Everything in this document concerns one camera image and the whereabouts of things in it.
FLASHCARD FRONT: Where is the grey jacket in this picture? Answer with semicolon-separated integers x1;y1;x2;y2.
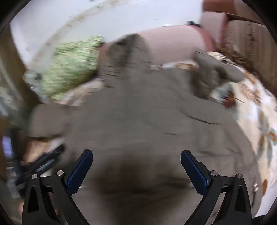
28;33;263;225

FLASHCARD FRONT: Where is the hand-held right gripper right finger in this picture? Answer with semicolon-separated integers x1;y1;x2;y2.
181;150;253;225

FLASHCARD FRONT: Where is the green patterned pillow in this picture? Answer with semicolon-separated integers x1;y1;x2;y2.
24;35;105;100

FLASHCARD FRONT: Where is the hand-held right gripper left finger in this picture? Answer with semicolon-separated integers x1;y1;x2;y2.
22;149;93;225

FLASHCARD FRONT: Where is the floral bed sheet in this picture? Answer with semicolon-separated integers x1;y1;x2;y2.
149;51;277;219

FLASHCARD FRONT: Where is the pink pillow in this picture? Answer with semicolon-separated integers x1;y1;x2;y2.
100;0;230;67

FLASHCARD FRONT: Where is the brown wooden headboard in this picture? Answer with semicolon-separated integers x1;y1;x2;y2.
221;13;277;87

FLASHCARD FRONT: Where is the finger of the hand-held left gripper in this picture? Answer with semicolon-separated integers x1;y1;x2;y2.
15;144;66;192

